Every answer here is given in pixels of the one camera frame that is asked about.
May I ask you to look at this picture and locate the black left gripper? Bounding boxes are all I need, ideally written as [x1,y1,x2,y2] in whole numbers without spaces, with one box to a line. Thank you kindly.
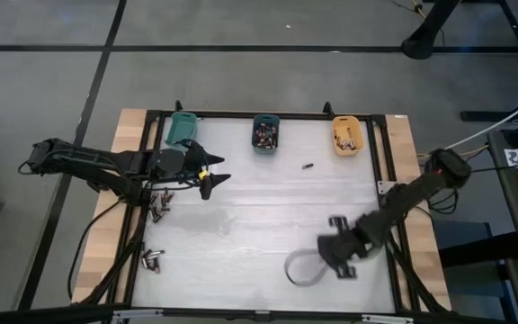
[148,139,233,201]

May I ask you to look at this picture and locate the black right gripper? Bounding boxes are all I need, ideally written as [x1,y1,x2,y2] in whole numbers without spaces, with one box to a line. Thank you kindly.
[316,215,373,281]

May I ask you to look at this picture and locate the teal plastic bin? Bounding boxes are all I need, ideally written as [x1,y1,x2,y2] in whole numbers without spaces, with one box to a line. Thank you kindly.
[164,111,199,152]

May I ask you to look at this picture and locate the blue plastic bin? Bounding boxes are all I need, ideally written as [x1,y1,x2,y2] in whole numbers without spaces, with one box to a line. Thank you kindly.
[251,113,282,156]

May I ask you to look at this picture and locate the yellow plastic bin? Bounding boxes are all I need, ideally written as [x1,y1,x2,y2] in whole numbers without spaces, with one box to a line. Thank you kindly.
[331,115,365,158]

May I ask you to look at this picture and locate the dark desk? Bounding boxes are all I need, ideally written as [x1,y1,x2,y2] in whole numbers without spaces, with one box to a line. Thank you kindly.
[486,114,518,269]

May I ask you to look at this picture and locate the black stand pole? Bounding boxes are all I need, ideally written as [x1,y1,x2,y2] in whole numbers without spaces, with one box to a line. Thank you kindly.
[400,0,461,61]

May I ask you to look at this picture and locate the black crossbeam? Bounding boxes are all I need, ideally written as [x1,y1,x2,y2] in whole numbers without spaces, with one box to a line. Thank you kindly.
[0,303,518,324]

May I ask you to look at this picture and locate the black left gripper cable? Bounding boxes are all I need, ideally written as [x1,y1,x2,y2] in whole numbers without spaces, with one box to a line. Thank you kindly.
[148,177,204,193]

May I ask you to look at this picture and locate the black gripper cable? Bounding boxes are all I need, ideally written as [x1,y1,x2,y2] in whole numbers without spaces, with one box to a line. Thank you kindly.
[283,247,331,288]
[148,177,204,193]

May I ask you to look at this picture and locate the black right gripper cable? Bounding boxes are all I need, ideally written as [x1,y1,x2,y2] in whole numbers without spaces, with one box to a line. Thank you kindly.
[283,247,331,288]

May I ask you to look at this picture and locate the black cable bundle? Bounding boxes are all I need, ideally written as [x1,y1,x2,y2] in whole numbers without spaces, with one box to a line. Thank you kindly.
[382,233,449,314]
[81,211,150,307]

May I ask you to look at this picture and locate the silver metal bracket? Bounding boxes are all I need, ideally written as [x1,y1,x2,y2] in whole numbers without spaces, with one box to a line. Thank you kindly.
[361,314,415,324]
[112,309,165,323]

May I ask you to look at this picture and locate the black looped cables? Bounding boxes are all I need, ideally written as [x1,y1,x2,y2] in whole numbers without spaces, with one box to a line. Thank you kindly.
[427,186,461,216]

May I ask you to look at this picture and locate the black floor cable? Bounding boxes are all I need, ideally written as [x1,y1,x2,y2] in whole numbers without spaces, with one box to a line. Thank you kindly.
[67,199,123,302]

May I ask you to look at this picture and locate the thin yellow cable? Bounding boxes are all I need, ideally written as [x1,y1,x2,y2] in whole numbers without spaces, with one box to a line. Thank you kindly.
[415,144,490,159]

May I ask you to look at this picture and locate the thin black cable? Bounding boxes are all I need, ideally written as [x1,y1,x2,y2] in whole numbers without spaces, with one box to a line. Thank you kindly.
[469,165,518,174]

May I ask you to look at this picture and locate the black metal leg frame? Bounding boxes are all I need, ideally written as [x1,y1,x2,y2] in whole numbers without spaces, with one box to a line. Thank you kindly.
[460,0,518,123]

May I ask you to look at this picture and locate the white cable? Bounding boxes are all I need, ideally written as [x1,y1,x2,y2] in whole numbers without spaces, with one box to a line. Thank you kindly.
[445,89,518,150]

